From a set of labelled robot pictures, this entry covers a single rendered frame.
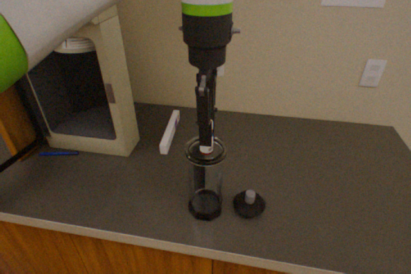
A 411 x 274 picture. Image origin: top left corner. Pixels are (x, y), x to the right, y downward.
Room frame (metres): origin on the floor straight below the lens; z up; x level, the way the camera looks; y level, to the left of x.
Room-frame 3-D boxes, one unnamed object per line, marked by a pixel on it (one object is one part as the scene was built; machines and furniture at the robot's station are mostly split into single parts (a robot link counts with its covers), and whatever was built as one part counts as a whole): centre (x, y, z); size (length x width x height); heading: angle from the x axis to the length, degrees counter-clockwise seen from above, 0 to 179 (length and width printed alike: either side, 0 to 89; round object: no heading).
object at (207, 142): (0.49, 0.00, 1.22); 0.03 x 0.01 x 0.07; 79
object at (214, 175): (0.51, -0.01, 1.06); 0.11 x 0.11 x 0.21
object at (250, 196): (0.51, -0.13, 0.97); 0.09 x 0.09 x 0.07
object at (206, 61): (0.51, -0.01, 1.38); 0.08 x 0.07 x 0.09; 169
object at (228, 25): (0.51, -0.01, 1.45); 0.12 x 0.09 x 0.06; 79
